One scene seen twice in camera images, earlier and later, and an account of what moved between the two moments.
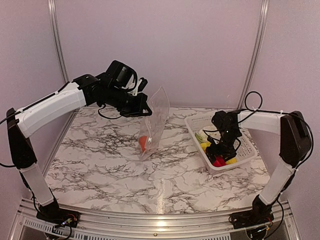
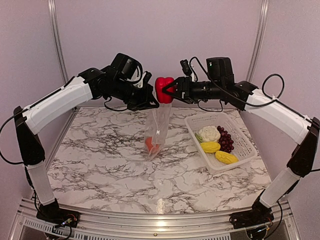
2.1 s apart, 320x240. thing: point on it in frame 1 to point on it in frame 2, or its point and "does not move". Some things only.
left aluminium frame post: x=52 y=4 does not move
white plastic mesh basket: x=246 y=152 does not move
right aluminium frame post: x=259 y=49 does not move
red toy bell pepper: x=219 y=161 to x=164 y=97
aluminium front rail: x=279 y=219 does not move
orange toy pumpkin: x=142 y=140 to x=149 y=145
